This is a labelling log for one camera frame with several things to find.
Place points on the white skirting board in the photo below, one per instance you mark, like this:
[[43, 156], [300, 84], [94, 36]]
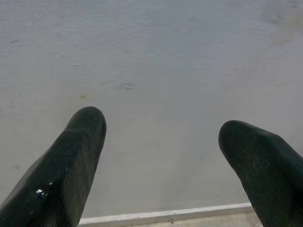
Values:
[[165, 214]]

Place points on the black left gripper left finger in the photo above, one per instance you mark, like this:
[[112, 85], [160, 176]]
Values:
[[59, 170]]

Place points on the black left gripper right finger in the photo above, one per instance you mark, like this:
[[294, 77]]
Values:
[[267, 170]]

